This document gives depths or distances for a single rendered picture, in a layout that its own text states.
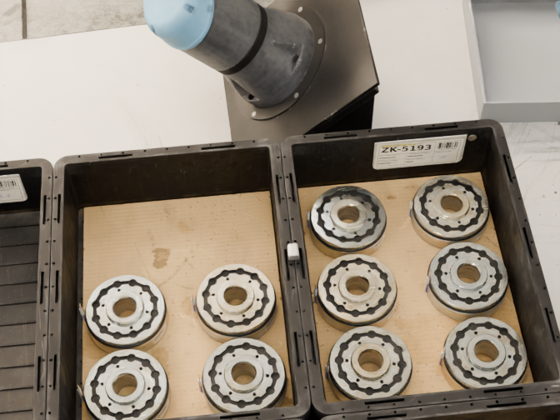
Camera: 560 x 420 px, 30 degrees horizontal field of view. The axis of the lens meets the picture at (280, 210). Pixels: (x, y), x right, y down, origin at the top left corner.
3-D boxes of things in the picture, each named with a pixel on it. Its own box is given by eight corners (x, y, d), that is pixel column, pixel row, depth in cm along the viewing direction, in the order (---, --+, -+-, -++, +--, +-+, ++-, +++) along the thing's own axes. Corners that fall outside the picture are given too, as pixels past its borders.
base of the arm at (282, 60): (237, 57, 168) (191, 31, 162) (304, -1, 161) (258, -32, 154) (253, 127, 159) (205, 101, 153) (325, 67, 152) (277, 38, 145)
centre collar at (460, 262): (444, 262, 136) (445, 259, 136) (481, 256, 137) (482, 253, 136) (455, 294, 134) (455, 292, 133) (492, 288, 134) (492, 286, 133)
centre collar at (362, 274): (334, 273, 136) (334, 271, 135) (372, 268, 136) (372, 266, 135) (342, 307, 133) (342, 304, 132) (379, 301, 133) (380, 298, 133)
